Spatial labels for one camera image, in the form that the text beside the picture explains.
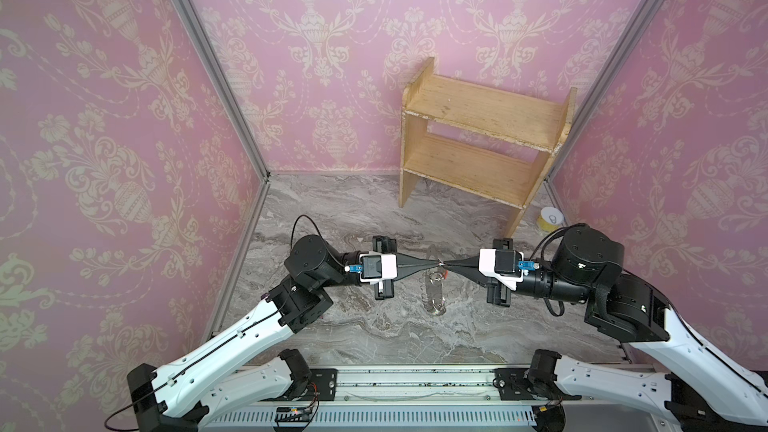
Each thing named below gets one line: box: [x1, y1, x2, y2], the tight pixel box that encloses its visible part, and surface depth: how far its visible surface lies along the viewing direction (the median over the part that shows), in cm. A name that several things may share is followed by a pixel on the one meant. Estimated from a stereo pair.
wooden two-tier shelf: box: [398, 57, 578, 238], surface depth 84 cm
